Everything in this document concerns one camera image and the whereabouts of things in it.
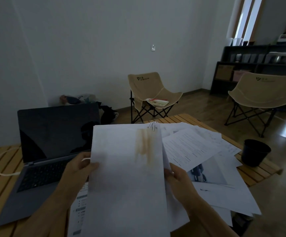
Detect person's left hand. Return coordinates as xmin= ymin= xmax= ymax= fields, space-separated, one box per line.
xmin=58 ymin=151 xmax=100 ymax=203

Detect person's right hand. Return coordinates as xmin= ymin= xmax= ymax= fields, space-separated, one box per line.
xmin=164 ymin=163 xmax=201 ymax=213

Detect pile of white papers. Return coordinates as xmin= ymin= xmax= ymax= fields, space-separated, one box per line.
xmin=157 ymin=121 xmax=262 ymax=228

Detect grey laptop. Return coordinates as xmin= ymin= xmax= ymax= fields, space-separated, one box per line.
xmin=0 ymin=103 xmax=102 ymax=228

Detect brown stained paper sheet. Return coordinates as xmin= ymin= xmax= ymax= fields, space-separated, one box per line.
xmin=82 ymin=122 xmax=171 ymax=237

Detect person's left forearm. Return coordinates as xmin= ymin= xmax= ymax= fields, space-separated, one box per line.
xmin=22 ymin=190 xmax=71 ymax=237

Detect person's right forearm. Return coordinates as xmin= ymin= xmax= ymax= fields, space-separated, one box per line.
xmin=182 ymin=195 xmax=240 ymax=237

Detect metal paper clips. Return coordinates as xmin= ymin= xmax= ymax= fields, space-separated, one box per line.
xmin=146 ymin=121 xmax=158 ymax=133

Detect dark bottle with blue cap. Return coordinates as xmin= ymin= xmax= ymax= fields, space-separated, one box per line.
xmin=233 ymin=213 xmax=254 ymax=237

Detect black plastic pot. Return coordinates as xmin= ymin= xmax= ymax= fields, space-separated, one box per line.
xmin=241 ymin=139 xmax=272 ymax=168

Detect red and white booklet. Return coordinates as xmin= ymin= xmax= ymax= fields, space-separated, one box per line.
xmin=144 ymin=98 xmax=170 ymax=107

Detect black shelf unit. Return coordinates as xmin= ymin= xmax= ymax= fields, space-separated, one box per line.
xmin=209 ymin=44 xmax=286 ymax=114

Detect beige folding chair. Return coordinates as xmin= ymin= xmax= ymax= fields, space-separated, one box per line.
xmin=224 ymin=72 xmax=286 ymax=138
xmin=127 ymin=72 xmax=184 ymax=124

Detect woven storage basket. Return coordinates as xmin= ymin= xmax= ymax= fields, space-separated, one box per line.
xmin=215 ymin=65 xmax=235 ymax=81

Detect pink storage box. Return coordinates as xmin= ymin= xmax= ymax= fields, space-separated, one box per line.
xmin=232 ymin=70 xmax=251 ymax=82

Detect metal pot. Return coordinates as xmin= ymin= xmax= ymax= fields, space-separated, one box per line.
xmin=266 ymin=52 xmax=286 ymax=64

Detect tall narrow window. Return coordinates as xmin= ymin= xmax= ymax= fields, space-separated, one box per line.
xmin=231 ymin=0 xmax=266 ymax=40

